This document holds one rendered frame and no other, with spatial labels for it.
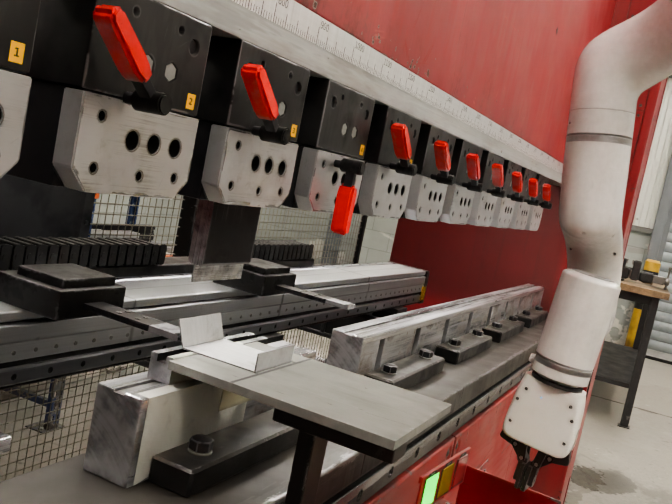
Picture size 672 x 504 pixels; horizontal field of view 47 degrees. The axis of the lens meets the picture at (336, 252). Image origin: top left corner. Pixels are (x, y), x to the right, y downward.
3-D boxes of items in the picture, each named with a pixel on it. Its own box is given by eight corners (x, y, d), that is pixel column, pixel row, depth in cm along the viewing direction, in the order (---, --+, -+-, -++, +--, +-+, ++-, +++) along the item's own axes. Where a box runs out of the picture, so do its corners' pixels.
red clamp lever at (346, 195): (346, 236, 98) (361, 161, 97) (318, 229, 100) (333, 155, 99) (351, 236, 100) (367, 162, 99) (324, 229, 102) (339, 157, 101)
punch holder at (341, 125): (306, 211, 96) (332, 79, 94) (249, 198, 99) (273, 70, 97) (354, 215, 109) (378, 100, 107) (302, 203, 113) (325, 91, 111)
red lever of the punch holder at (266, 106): (268, 62, 73) (293, 137, 80) (233, 56, 75) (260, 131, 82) (259, 74, 72) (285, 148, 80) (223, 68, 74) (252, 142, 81)
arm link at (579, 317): (544, 345, 118) (529, 352, 110) (571, 264, 117) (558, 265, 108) (598, 366, 115) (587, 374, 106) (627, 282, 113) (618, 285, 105)
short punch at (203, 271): (198, 284, 84) (214, 199, 83) (184, 279, 85) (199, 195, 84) (247, 280, 93) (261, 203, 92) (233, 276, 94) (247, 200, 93)
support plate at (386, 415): (393, 451, 71) (395, 441, 70) (166, 369, 81) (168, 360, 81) (450, 412, 87) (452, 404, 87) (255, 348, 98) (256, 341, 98)
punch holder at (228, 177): (214, 203, 77) (245, 39, 76) (148, 187, 81) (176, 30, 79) (286, 209, 91) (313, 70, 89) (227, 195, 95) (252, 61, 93)
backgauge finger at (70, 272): (152, 356, 87) (160, 313, 87) (-8, 299, 98) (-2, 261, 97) (212, 343, 98) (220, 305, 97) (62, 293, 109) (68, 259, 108)
